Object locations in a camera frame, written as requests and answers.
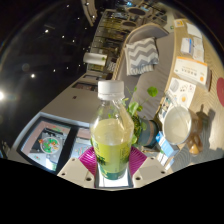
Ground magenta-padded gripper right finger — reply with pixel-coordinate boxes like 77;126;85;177
127;145;169;189

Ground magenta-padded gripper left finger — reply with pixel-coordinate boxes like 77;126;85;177
57;146;99;189

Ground clear green-labelled water bottle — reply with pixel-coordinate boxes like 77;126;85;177
89;79;135;181

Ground small blue box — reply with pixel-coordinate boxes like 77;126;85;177
155;130;180;158

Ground green potted plant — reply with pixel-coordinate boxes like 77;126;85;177
121;85;162;148

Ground window with festive decals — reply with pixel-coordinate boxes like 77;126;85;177
16;115;93;174

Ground tan mug white inside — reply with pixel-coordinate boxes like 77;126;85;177
162;104;204;156

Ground picture-printed white sheet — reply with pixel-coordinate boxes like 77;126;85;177
165;77;197;109

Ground grey curved sofa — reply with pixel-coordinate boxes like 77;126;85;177
111;22;176;123

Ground flat round red coaster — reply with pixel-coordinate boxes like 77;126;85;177
215;77;224;108

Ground ceiling spot lights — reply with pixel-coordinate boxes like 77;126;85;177
0;3;84;101

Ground white box with orange mark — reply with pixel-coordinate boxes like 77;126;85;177
173;55;212;92

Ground grey white chevron cushion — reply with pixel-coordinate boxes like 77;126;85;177
123;36;160;76

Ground white round column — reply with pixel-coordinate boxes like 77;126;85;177
82;52;108;67

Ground blue-topped white leaflet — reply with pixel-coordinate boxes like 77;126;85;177
179;21;206;63

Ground yellow code card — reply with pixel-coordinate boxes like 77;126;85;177
173;18;185;28

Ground group of round-backed chairs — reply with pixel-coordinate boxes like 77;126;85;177
121;3;168;29

